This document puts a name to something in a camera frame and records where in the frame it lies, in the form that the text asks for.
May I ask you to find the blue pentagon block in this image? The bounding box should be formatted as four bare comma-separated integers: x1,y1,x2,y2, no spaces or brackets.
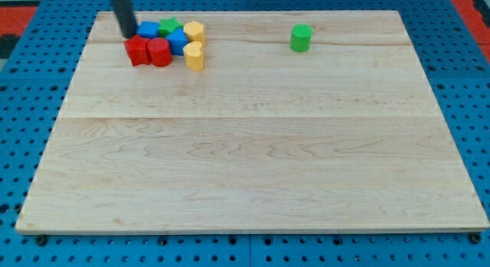
165,28,188,56

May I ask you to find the yellow heart block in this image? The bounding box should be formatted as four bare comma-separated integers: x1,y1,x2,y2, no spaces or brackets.
183,41,204,71

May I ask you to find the green star block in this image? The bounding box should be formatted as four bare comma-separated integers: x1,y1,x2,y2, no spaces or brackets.
158,17,183,37

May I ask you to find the blue cube block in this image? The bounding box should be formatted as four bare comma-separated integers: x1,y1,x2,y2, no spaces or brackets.
136,21,160,39

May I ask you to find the red cylinder block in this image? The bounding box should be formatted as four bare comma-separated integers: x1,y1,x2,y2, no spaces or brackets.
147,37,172,67

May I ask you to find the green cylinder block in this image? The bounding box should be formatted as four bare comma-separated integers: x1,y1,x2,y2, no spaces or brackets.
289,24,313,53

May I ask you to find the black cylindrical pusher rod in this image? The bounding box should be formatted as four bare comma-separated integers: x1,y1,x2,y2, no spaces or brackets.
110,0,137,39

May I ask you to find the red star block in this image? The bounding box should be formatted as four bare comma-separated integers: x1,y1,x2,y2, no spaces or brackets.
123,34,150,67

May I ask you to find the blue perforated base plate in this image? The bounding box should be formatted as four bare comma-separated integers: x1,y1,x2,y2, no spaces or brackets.
1,0,489,266

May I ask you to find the light wooden board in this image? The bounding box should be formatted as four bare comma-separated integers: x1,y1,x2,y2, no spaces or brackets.
16,11,489,236

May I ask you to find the yellow hexagon block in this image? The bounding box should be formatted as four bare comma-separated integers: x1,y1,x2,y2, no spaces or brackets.
183,21,206,47

